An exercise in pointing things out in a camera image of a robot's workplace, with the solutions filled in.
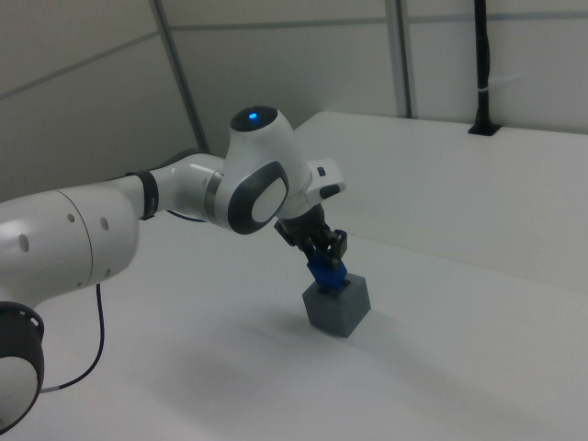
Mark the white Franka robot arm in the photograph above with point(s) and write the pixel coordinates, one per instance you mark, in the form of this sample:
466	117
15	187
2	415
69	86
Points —
257	174

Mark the blue block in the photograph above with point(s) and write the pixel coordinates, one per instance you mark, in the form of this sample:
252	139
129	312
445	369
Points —
328	274

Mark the grey hollow cuboid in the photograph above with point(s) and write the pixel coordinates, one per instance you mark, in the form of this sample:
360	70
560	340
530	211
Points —
342	308

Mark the grey metal partition post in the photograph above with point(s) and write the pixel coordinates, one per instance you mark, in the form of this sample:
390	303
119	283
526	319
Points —
404	59
184	78

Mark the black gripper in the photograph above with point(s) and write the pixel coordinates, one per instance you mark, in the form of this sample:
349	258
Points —
308	223

